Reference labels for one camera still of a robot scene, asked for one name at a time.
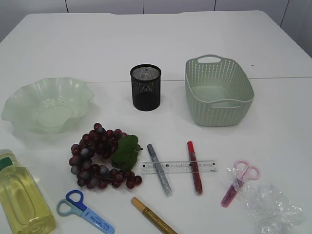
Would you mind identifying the purple artificial grape bunch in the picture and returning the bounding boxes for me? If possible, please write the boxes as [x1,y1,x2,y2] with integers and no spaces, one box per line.
[69,122,143,190]

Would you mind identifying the pink safety scissors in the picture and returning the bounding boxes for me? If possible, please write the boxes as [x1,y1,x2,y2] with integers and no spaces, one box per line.
[221,160,261,208]

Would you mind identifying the clear plastic sheet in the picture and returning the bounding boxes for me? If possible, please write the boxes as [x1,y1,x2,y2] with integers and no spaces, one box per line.
[227,167,306,234]

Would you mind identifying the yellow oil bottle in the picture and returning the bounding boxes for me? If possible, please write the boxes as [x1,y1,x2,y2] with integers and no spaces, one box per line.
[0,149,56,234]

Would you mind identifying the black mesh pen holder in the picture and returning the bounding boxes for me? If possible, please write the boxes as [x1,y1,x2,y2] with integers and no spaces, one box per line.
[130,64,161,111]

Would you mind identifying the silver glitter pen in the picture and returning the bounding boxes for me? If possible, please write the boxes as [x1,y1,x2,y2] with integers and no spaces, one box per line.
[147,144,172,197]

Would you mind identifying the green plastic woven basket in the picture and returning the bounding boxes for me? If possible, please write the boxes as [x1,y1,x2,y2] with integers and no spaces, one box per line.
[185,55,254,127]

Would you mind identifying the clear plastic ruler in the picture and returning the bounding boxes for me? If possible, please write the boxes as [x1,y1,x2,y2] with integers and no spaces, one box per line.
[140,160,218,174]

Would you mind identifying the red glitter pen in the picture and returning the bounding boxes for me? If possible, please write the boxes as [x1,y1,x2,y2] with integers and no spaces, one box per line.
[187,141,203,195]

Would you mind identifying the green wavy plastic plate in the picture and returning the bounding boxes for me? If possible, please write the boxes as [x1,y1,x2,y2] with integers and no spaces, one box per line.
[1,77,94,133]

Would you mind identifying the gold glitter pen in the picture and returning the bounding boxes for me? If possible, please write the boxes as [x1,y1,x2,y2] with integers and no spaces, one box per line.
[131,197,177,234]

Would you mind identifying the blue safety scissors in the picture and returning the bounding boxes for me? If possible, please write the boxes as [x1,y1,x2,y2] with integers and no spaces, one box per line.
[56,190,115,234]

